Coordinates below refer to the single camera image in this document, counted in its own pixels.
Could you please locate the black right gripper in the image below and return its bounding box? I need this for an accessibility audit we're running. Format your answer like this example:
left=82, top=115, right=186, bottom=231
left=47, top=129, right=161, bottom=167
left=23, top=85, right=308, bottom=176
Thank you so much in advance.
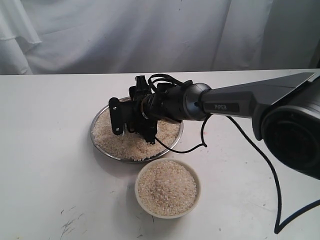
left=125, top=74, right=183, bottom=145

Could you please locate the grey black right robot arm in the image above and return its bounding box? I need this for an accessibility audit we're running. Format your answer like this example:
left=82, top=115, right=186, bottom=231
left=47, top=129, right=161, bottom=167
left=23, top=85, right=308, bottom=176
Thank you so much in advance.
left=122, top=72, right=320, bottom=179

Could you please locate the round steel rice plate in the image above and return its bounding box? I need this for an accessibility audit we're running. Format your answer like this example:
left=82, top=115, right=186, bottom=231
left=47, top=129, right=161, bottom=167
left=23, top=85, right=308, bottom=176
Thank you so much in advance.
left=89, top=105, right=184, bottom=163

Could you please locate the white bowl of rice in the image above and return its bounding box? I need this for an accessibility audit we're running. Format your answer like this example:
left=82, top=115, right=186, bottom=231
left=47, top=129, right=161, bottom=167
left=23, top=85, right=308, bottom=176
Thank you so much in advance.
left=134, top=158, right=201, bottom=219

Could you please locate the white fabric backdrop curtain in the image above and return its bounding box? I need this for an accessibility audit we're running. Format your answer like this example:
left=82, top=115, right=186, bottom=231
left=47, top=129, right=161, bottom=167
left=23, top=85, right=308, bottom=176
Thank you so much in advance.
left=0, top=0, right=320, bottom=75

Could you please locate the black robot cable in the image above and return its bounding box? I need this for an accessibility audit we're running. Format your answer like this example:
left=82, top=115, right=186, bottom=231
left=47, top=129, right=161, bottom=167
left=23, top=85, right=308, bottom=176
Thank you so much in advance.
left=147, top=73, right=320, bottom=235

